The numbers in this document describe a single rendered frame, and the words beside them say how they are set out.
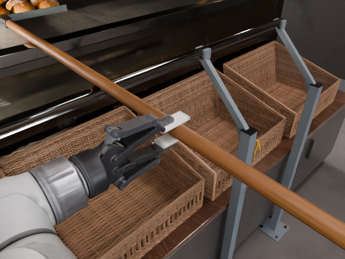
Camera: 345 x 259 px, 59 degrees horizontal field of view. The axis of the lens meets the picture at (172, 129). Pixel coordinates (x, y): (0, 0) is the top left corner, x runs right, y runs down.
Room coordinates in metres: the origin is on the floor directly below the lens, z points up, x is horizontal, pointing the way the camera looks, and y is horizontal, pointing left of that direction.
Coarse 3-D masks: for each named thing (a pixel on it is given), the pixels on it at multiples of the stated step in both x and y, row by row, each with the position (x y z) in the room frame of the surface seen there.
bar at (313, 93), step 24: (264, 24) 1.22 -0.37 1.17; (216, 48) 1.00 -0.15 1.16; (288, 48) 1.25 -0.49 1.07; (144, 72) 0.79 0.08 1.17; (216, 72) 0.94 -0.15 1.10; (72, 96) 0.64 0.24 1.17; (96, 96) 0.68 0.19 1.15; (312, 96) 1.13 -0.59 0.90; (0, 120) 0.54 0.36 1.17; (24, 120) 0.55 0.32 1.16; (240, 120) 0.83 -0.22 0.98; (240, 144) 0.81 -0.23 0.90; (288, 168) 1.13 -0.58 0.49; (240, 192) 0.79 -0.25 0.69
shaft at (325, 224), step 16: (16, 32) 1.07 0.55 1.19; (48, 48) 0.88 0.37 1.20; (64, 64) 0.80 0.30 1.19; (80, 64) 0.75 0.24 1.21; (96, 80) 0.68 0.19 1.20; (112, 96) 0.62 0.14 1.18; (128, 96) 0.59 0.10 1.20; (144, 112) 0.53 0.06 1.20; (160, 112) 0.52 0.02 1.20; (176, 128) 0.47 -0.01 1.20; (192, 144) 0.43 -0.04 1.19; (208, 144) 0.42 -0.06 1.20; (224, 160) 0.38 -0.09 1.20; (240, 160) 0.38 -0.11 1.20; (240, 176) 0.35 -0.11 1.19; (256, 176) 0.34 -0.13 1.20; (272, 192) 0.31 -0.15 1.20; (288, 192) 0.31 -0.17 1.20; (288, 208) 0.29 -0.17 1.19; (304, 208) 0.28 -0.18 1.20; (320, 224) 0.26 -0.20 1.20; (336, 224) 0.25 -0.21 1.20; (336, 240) 0.24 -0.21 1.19
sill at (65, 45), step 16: (208, 0) 1.61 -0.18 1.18; (224, 0) 1.62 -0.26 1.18; (240, 0) 1.71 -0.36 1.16; (144, 16) 1.32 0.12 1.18; (160, 16) 1.33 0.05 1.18; (176, 16) 1.39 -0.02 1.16; (192, 16) 1.46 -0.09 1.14; (80, 32) 1.11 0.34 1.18; (96, 32) 1.11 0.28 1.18; (112, 32) 1.16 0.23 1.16; (128, 32) 1.21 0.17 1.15; (16, 48) 0.94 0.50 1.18; (32, 48) 0.95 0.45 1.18; (64, 48) 1.02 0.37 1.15; (0, 64) 0.88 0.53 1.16; (16, 64) 0.91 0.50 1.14
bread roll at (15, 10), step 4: (16, 4) 1.30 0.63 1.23; (20, 4) 1.30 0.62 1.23; (24, 4) 1.31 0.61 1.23; (28, 4) 1.32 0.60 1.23; (12, 8) 1.29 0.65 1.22; (16, 8) 1.29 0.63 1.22; (20, 8) 1.29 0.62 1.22; (24, 8) 1.30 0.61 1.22; (28, 8) 1.31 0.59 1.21; (32, 8) 1.32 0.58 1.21; (12, 12) 1.28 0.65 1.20; (16, 12) 1.28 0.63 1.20
